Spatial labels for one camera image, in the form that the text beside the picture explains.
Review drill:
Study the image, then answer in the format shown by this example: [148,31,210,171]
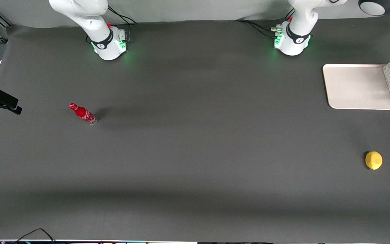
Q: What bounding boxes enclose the white rectangular tray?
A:
[322,64,390,111]

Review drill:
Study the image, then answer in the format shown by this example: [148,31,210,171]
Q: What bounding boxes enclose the red soda bottle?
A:
[69,103,98,125]

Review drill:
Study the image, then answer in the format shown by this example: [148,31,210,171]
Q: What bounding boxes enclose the yellow lemon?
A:
[365,151,383,170]

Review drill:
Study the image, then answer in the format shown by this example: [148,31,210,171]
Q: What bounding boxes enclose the black left base cables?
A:
[235,19,282,39]

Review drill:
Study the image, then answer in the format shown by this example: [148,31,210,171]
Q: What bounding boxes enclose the black base cables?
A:
[86,5,137,43]
[235,19,282,39]

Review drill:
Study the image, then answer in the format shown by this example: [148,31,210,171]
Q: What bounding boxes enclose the black right base cables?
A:
[86,5,137,43]

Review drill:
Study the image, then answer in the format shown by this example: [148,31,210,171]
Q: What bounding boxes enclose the thin black floor cable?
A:
[12,228,57,244]

